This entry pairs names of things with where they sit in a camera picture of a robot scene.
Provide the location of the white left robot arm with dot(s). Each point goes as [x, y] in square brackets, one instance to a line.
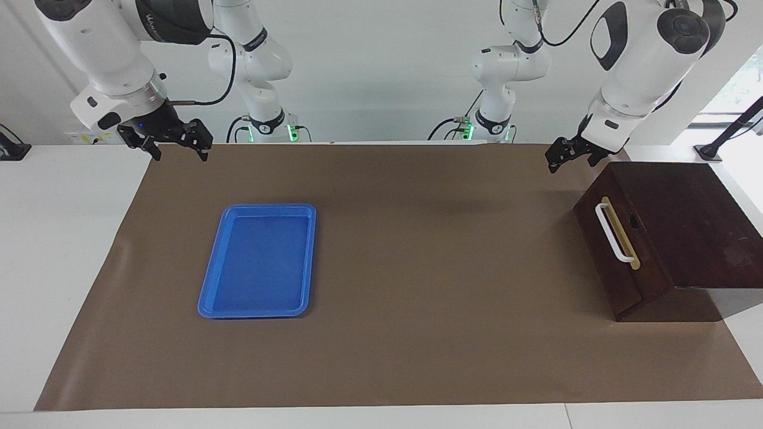
[644, 65]

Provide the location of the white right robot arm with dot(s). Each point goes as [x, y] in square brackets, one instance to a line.
[107, 53]

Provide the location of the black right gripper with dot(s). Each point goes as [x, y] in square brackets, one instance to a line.
[161, 125]

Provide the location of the black desk clamp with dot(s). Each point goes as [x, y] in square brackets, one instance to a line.
[12, 149]

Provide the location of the brown table mat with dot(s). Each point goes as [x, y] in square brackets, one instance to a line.
[387, 333]

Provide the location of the blue plastic tray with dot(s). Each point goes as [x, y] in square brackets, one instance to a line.
[256, 268]

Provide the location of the white wall socket box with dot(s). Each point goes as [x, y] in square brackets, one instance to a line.
[89, 136]

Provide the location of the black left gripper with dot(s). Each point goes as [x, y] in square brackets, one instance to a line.
[590, 143]

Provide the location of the black angled stand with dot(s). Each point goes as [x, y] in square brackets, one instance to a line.
[730, 128]

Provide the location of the dark wooden cabinet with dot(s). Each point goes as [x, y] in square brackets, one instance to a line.
[697, 226]

